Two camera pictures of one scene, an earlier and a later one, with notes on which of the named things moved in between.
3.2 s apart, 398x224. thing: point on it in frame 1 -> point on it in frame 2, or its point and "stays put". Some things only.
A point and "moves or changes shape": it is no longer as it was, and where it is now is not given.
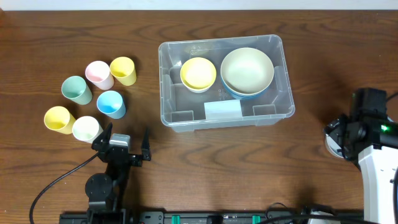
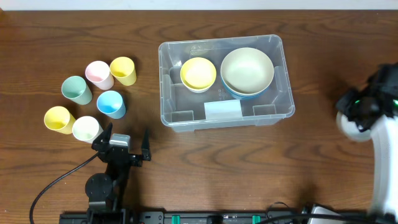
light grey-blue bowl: x=333 y=146 moves or changes shape
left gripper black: x=123 y=156 stays put
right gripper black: x=334 y=128 -> x=347 y=103
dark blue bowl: x=242 y=96 stays put
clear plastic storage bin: x=224 y=83 stays put
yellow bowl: x=198 y=74 stays put
